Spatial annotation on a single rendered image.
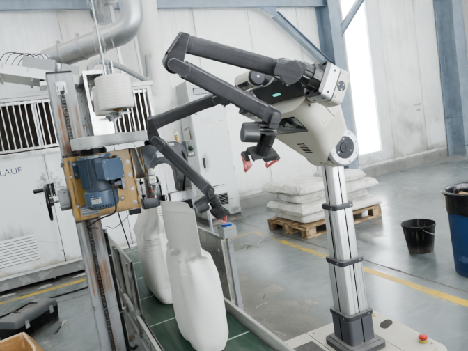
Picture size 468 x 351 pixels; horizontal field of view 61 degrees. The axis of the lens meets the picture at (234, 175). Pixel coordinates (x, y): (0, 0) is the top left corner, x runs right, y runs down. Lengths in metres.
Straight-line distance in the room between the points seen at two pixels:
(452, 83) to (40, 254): 8.68
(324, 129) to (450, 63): 8.70
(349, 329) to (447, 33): 8.83
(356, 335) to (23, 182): 3.78
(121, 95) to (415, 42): 8.35
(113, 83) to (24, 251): 3.24
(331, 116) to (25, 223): 3.85
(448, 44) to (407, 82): 1.36
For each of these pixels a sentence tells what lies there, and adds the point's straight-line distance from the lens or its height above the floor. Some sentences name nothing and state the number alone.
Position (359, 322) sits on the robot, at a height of 0.40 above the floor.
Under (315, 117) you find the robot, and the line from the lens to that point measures 1.58.
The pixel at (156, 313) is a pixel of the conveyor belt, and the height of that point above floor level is 0.38.
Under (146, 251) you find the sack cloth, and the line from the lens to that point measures 2.50.
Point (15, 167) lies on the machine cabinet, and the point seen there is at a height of 1.32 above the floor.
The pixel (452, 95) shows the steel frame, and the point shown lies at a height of 1.37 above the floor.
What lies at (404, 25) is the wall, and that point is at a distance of 9.60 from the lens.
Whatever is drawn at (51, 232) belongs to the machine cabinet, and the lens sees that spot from 4.87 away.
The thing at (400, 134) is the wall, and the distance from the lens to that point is 9.12.
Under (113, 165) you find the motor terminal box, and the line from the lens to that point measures 1.85.
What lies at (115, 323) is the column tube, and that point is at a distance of 2.33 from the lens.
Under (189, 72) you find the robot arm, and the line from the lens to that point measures 1.27.
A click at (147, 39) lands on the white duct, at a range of 5.48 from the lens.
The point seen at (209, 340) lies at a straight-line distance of 1.89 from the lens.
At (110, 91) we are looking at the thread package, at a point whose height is 1.60.
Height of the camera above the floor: 1.34
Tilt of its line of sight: 6 degrees down
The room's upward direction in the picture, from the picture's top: 9 degrees counter-clockwise
